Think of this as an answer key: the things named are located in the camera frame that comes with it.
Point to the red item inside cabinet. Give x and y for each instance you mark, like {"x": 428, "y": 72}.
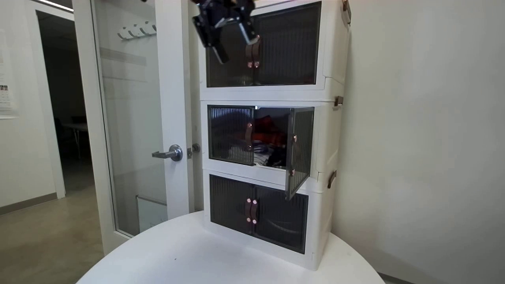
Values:
{"x": 269, "y": 132}

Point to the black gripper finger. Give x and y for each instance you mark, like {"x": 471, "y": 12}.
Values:
{"x": 218, "y": 48}
{"x": 250, "y": 32}

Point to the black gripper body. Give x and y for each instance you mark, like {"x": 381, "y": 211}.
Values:
{"x": 222, "y": 10}

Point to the brown cabinet side latch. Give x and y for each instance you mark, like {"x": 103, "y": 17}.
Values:
{"x": 346, "y": 10}
{"x": 332, "y": 181}
{"x": 338, "y": 102}

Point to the black item inside cabinet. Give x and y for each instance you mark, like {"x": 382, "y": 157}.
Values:
{"x": 274, "y": 157}

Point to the white coat hook rack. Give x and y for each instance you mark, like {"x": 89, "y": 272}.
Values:
{"x": 136, "y": 31}

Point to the white framed glass room door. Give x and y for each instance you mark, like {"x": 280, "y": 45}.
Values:
{"x": 176, "y": 95}

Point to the dark translucent cabinet door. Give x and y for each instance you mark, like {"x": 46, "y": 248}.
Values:
{"x": 281, "y": 222}
{"x": 289, "y": 48}
{"x": 229, "y": 203}
{"x": 300, "y": 152}
{"x": 226, "y": 135}
{"x": 231, "y": 73}

